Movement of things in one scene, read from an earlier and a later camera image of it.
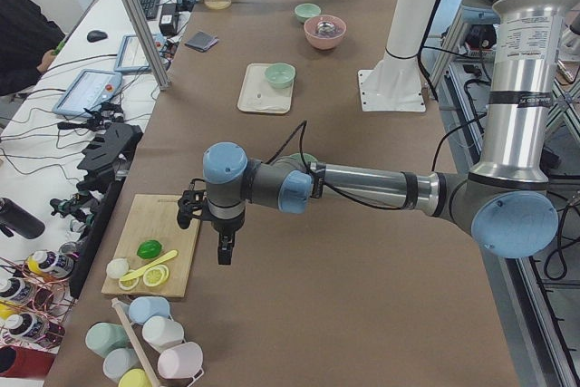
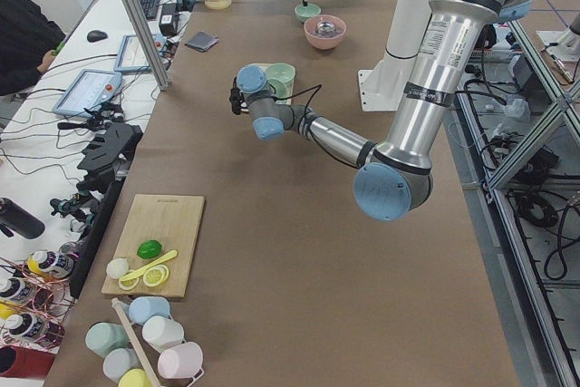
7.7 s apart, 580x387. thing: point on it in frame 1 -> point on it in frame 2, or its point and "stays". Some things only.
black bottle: (19, 220) stays
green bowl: (307, 158) -> (283, 90)
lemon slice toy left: (130, 284) stays
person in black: (25, 36) stays
